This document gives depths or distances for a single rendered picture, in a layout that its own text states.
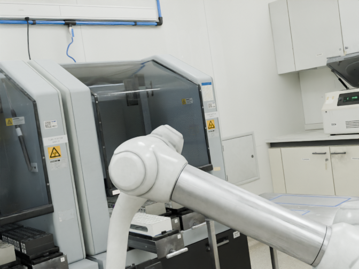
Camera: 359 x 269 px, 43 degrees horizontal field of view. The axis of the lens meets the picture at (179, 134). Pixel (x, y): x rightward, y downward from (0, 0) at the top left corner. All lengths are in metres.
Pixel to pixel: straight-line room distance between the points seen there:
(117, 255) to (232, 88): 2.90
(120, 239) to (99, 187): 0.63
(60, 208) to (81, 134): 0.31
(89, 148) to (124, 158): 0.88
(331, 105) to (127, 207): 2.83
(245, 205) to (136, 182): 0.26
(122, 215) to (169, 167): 0.32
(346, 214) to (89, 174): 1.08
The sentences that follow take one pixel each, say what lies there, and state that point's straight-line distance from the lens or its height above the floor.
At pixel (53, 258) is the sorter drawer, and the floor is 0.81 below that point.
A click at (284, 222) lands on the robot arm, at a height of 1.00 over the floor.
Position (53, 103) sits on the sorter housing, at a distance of 1.89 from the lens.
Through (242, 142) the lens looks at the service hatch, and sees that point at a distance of 4.12.
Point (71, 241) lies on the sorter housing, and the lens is 1.93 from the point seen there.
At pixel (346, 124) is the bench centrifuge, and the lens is 3.87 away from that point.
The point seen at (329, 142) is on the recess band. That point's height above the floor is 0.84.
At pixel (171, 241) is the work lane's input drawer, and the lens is 1.82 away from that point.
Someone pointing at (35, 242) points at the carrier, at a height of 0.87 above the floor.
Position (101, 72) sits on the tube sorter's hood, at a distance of 2.26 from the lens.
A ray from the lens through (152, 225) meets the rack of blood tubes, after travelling 1.80.
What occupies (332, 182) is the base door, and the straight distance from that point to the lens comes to 4.04.
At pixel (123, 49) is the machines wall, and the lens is 3.42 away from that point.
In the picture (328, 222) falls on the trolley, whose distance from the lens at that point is 1.72.
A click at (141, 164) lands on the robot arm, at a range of 1.05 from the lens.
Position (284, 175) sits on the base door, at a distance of 4.32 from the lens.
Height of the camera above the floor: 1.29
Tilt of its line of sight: 3 degrees down
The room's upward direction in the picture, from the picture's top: 8 degrees counter-clockwise
